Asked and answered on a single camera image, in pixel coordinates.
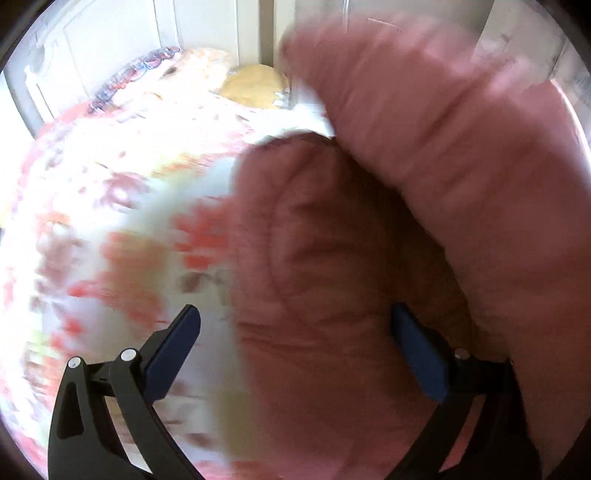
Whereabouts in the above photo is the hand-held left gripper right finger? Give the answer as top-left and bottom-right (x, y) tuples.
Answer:
(390, 303), (542, 480)

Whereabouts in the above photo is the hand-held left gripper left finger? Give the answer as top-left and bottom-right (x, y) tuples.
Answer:
(47, 304), (202, 480)

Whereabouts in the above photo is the pink quilted garment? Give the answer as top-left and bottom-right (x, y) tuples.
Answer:
(198, 18), (591, 480)

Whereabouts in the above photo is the floral bed sheet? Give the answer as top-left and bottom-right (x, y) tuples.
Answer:
(0, 99), (342, 480)

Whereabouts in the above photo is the blue red patterned pillow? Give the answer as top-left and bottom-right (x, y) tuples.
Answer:
(87, 45), (182, 114)

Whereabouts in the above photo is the yellow pillow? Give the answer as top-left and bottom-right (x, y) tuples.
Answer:
(218, 64), (291, 110)

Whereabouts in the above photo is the white wooden headboard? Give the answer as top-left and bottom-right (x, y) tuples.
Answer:
(23, 0), (287, 134)

